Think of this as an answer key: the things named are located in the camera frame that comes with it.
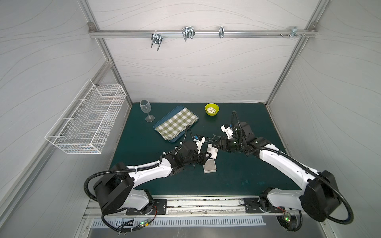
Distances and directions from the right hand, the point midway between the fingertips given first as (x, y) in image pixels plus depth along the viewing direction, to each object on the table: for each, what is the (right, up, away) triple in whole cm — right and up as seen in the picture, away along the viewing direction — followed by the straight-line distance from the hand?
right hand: (214, 144), depth 78 cm
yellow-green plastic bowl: (+6, +24, +36) cm, 44 cm away
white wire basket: (-63, +11, -10) cm, 64 cm away
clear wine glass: (-45, +21, +25) cm, 56 cm away
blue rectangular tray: (-32, +15, +33) cm, 48 cm away
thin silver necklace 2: (+3, +2, +23) cm, 23 cm away
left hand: (-2, -6, 0) cm, 6 cm away
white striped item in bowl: (+2, +20, +34) cm, 39 cm away
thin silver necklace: (+1, 0, +22) cm, 22 cm away
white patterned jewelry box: (-1, -15, +8) cm, 17 cm away
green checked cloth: (-24, +9, +29) cm, 38 cm away
